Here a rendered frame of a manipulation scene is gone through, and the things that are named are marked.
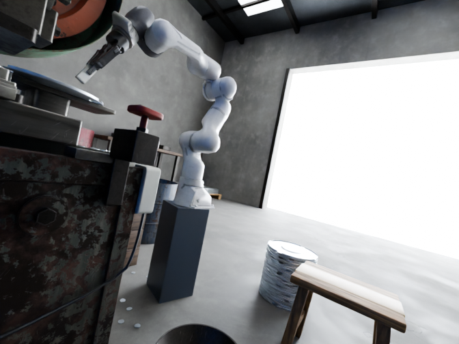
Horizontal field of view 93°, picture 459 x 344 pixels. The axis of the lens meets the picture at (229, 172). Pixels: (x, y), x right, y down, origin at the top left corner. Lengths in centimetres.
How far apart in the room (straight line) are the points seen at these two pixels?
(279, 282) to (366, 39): 502
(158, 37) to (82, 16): 38
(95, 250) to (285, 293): 99
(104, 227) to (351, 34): 557
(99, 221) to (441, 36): 549
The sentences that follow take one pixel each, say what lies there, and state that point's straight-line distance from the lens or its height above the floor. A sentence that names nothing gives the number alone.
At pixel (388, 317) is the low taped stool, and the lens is 90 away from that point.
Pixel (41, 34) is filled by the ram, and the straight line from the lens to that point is 79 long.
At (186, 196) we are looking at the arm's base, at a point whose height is 50.
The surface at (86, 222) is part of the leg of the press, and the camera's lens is 61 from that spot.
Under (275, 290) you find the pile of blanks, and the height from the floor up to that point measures 7.
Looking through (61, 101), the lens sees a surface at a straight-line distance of 78.
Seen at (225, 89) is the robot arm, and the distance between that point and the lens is 119.
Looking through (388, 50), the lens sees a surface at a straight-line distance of 545.
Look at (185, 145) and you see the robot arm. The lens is 114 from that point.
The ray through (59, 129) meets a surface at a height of 67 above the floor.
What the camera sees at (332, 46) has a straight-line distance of 570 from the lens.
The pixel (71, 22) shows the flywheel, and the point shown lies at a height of 113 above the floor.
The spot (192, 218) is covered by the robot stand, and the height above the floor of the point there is 40.
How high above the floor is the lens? 65
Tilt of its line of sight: level
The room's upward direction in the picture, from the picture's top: 11 degrees clockwise
